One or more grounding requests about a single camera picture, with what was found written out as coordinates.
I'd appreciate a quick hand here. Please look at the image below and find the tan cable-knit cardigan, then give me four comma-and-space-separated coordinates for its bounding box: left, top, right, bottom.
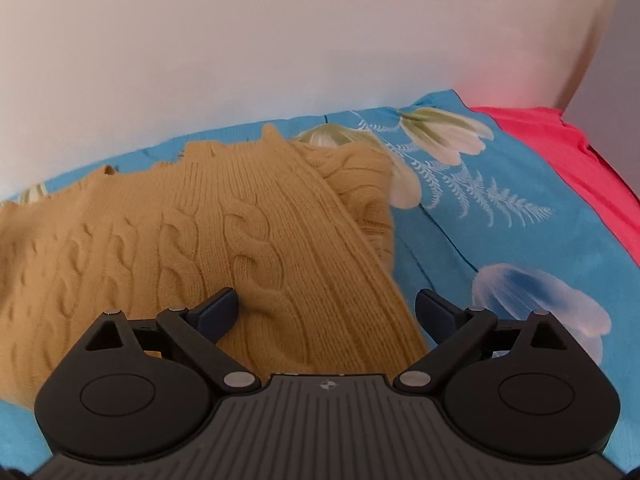
0, 122, 431, 410

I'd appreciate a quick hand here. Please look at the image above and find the red cloth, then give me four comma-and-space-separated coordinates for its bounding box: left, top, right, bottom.
465, 106, 640, 292

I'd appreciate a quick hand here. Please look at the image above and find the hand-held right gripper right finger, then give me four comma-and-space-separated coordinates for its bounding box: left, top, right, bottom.
393, 288, 572, 394

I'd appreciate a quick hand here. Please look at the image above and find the blue floral bedsheet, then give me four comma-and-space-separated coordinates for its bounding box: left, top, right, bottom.
0, 89, 640, 462

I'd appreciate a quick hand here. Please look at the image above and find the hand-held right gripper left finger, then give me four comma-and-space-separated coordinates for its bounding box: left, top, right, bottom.
83, 287, 262, 394

